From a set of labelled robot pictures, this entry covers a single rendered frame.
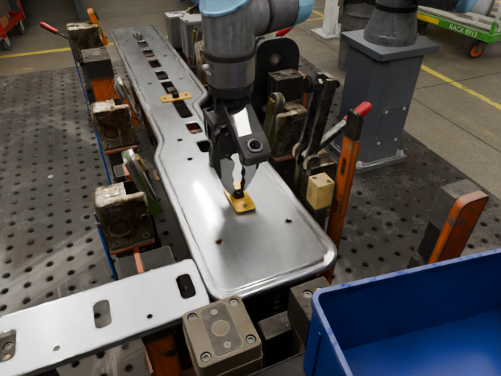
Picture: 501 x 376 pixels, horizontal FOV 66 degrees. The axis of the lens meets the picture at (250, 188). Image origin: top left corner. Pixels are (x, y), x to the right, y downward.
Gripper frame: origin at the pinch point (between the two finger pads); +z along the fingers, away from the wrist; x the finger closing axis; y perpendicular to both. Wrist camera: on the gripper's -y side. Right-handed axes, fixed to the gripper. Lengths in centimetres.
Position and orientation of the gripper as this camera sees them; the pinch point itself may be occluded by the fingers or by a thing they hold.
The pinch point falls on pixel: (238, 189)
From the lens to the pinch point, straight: 71.7
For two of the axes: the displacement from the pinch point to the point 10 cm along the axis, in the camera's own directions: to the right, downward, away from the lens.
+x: -9.2, 2.5, -3.0
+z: 0.0, 7.8, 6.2
